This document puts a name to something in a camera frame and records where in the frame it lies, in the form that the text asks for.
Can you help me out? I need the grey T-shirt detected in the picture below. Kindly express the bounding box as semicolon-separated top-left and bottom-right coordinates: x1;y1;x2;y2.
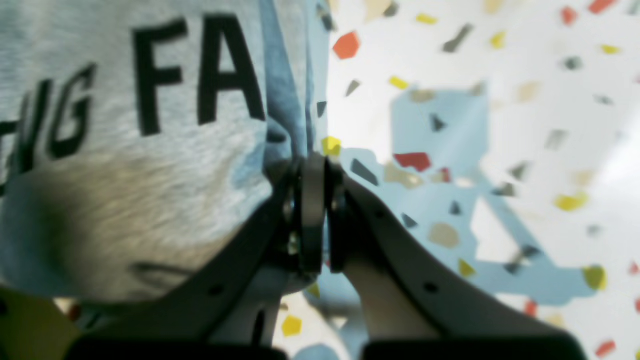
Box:
1;0;329;304

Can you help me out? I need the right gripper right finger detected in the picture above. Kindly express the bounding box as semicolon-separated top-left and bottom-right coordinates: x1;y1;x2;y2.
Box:
325;160;586;360

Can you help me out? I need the terrazzo pattern table cover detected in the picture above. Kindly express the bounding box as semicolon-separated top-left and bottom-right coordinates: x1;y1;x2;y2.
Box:
302;0;639;360

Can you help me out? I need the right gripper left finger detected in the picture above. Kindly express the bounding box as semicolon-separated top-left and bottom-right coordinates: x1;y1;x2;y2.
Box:
66;155;327;360

